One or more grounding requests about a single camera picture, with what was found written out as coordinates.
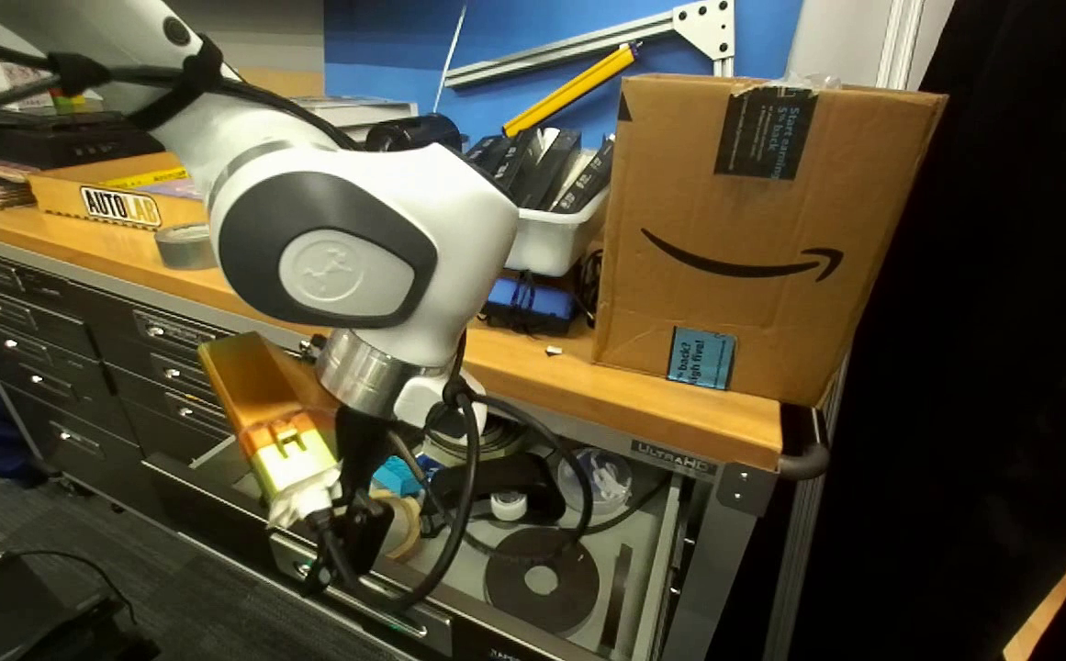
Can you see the black strip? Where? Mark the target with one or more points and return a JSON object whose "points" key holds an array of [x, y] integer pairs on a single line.
{"points": [[617, 588]]}

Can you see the black flat device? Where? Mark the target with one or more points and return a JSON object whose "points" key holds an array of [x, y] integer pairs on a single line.
{"points": [[46, 138]]}

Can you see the grey tape roll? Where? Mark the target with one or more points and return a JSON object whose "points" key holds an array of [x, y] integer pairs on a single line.
{"points": [[182, 248]]}

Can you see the black cylinder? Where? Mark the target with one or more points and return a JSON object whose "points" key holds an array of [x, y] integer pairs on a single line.
{"points": [[413, 131]]}

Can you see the beige tape roll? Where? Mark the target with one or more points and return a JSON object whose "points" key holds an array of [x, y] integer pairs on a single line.
{"points": [[404, 528]]}

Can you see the black disc roll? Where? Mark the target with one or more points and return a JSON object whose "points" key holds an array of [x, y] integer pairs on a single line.
{"points": [[519, 601]]}

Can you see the open drawer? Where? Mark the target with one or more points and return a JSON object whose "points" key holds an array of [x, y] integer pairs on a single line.
{"points": [[588, 569]]}

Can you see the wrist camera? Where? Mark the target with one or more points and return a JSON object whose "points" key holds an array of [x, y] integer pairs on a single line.
{"points": [[266, 404]]}

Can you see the yellow box with label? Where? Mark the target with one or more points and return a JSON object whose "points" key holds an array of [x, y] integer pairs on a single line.
{"points": [[83, 188]]}

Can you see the blue block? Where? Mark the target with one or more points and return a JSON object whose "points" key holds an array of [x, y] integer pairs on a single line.
{"points": [[395, 477]]}

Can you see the small white roll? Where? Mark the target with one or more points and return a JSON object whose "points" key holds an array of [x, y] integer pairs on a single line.
{"points": [[509, 506]]}

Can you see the black tape roll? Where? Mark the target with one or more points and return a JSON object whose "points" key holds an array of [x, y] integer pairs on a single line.
{"points": [[514, 476]]}

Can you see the white plastic bin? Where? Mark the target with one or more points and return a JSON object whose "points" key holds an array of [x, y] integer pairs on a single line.
{"points": [[551, 240]]}

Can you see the black case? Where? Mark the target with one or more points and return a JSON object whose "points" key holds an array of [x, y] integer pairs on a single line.
{"points": [[28, 615]]}

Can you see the yellow bar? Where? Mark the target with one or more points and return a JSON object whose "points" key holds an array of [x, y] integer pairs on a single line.
{"points": [[569, 90]]}

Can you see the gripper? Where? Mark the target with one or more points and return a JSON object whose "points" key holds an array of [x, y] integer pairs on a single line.
{"points": [[360, 450]]}

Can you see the clear plastic bag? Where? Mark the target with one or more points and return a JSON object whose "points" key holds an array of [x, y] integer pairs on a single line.
{"points": [[601, 477]]}

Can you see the black curtain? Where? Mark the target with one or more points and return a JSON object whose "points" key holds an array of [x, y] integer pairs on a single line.
{"points": [[982, 321]]}

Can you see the aluminium rail with bracket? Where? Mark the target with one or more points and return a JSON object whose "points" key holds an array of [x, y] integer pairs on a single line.
{"points": [[588, 39]]}

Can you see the grey disc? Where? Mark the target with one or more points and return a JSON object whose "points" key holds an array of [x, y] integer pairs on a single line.
{"points": [[496, 441]]}

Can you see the closed dark drawer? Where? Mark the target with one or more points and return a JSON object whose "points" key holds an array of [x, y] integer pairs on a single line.
{"points": [[179, 332], [14, 314], [37, 372], [179, 375], [193, 415], [0, 274]]}

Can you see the wooden board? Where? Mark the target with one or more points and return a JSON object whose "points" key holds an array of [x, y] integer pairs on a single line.
{"points": [[1060, 597]]}

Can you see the cardboard box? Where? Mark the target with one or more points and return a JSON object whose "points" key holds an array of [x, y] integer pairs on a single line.
{"points": [[753, 229]]}

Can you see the thin white rod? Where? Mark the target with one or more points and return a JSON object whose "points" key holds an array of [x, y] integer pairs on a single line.
{"points": [[448, 60]]}

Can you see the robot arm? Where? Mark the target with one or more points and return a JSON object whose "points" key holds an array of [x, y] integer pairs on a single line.
{"points": [[340, 220]]}

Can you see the row of black boxes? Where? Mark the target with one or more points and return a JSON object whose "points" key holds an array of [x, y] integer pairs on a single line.
{"points": [[551, 165]]}

